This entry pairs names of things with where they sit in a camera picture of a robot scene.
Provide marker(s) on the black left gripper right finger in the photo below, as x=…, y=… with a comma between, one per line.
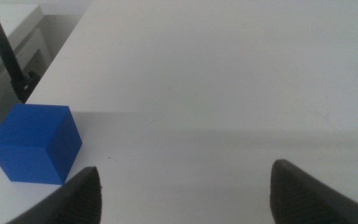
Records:
x=303, y=199

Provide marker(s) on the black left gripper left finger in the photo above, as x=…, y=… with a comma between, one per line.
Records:
x=76, y=202

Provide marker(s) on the blue cube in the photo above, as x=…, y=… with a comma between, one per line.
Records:
x=30, y=143

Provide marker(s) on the black stand pole with clamp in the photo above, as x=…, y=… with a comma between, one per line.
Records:
x=2, y=46

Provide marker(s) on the white side table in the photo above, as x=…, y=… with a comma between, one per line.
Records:
x=11, y=21

